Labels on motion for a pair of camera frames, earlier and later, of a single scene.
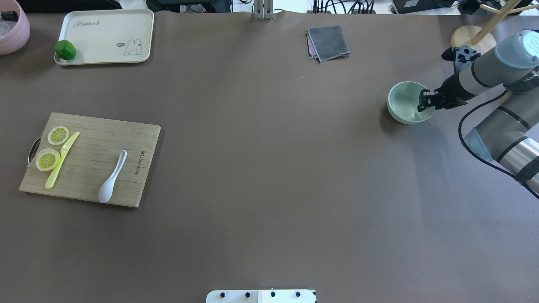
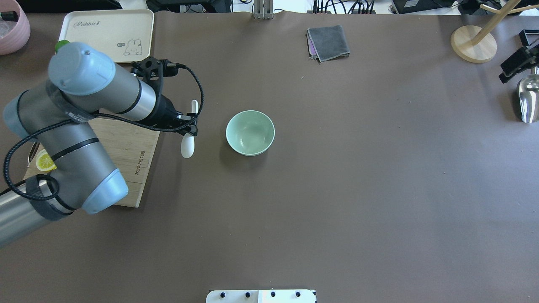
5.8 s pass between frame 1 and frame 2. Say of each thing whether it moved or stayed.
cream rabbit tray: stayed
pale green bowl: moved
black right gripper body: moved
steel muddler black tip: stayed
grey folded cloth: stayed
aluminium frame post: stayed
